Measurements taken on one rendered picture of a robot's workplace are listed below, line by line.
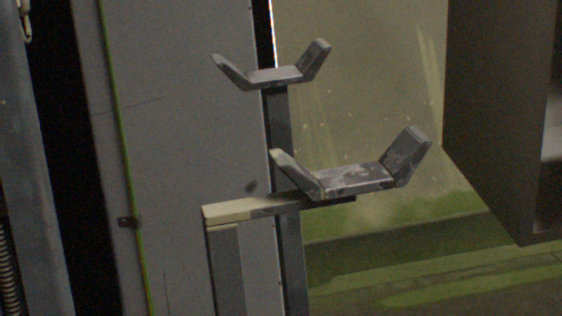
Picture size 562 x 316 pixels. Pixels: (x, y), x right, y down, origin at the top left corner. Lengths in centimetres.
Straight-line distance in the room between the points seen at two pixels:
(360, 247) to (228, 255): 215
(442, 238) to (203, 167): 166
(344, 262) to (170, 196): 157
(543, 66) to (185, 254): 76
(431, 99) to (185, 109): 173
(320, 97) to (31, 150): 217
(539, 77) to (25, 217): 123
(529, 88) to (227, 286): 125
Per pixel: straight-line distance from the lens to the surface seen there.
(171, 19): 109
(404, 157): 54
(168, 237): 116
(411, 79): 280
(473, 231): 277
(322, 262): 267
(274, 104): 73
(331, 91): 274
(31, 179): 59
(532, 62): 173
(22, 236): 61
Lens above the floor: 130
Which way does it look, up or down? 21 degrees down
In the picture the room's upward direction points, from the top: 6 degrees counter-clockwise
